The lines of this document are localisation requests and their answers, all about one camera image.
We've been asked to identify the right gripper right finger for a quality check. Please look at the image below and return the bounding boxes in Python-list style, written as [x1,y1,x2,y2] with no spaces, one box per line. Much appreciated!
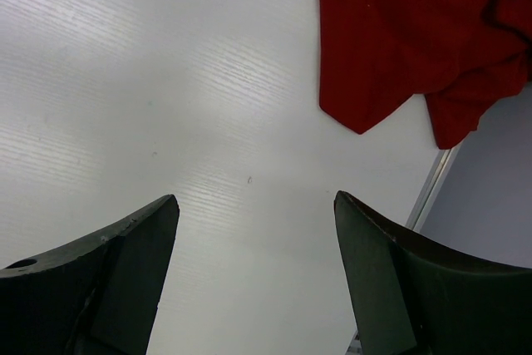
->
[334,191,531,354]

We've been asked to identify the red t shirt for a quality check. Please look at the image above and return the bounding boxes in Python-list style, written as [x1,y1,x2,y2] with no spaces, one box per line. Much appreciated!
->
[319,0,531,150]

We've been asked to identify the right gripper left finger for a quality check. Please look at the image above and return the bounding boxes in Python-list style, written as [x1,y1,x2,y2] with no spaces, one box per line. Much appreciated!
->
[1,195,180,354]

